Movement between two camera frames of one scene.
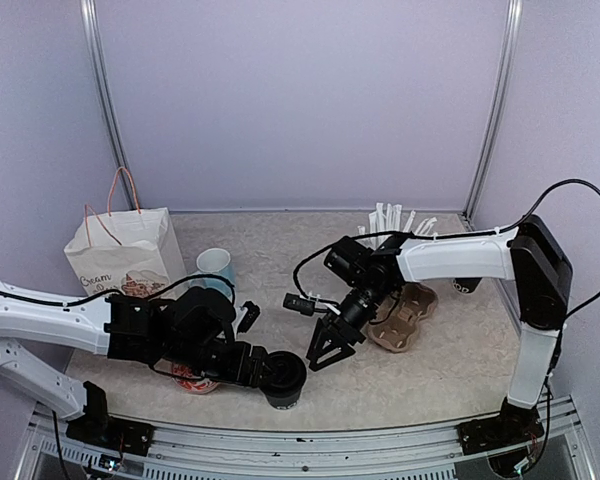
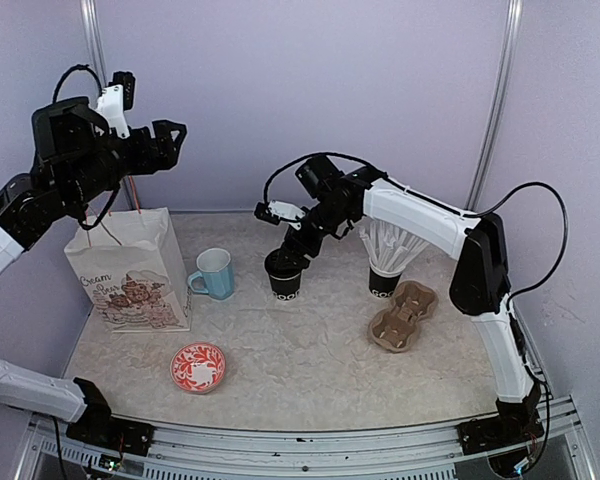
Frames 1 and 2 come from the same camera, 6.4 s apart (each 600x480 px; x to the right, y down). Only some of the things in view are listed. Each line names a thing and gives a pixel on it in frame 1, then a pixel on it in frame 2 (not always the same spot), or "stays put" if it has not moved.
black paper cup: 284,402 → 285,289
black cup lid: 287,375 → 283,264
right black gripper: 343,329 → 293,237
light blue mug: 214,261 stays put
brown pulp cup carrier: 397,331 stays put
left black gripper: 251,370 → 166,152
